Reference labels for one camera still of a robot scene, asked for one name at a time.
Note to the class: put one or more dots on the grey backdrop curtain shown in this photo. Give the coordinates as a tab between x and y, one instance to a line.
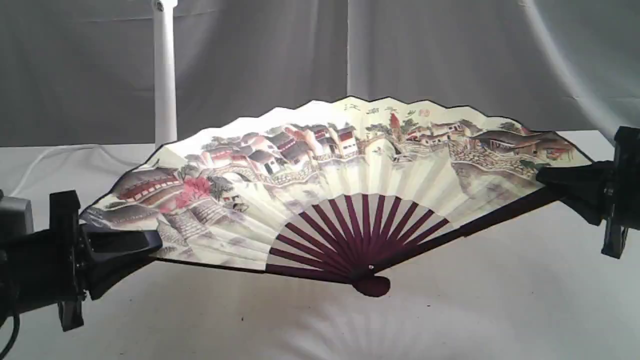
81	71

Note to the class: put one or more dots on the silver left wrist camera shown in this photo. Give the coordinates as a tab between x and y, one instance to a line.
16	217

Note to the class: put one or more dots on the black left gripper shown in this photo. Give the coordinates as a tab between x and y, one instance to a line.
40	269

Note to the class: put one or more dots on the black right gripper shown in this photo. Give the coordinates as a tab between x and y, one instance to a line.
619	180

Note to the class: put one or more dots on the painted paper folding fan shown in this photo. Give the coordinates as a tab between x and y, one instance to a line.
334	191

